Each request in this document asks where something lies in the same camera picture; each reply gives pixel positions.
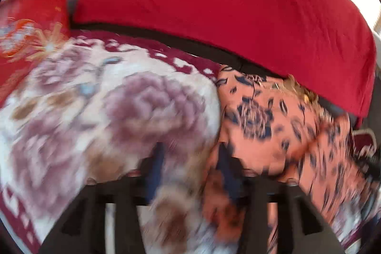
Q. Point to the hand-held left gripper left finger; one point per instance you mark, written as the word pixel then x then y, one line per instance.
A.
pixel 156 166

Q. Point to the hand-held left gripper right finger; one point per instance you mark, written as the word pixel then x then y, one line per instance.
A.
pixel 229 179

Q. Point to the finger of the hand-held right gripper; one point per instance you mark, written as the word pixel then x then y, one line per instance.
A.
pixel 370 167

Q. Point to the orange floral blouse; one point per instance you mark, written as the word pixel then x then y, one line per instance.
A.
pixel 268 129

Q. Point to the floral plush blanket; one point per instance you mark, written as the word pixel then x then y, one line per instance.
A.
pixel 98 111

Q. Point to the dark grey sofa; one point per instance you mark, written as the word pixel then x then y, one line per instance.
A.
pixel 178 39

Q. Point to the red blanket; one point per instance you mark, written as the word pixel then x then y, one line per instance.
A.
pixel 226 10

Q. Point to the red gift box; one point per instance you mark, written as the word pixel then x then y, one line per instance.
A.
pixel 26 33

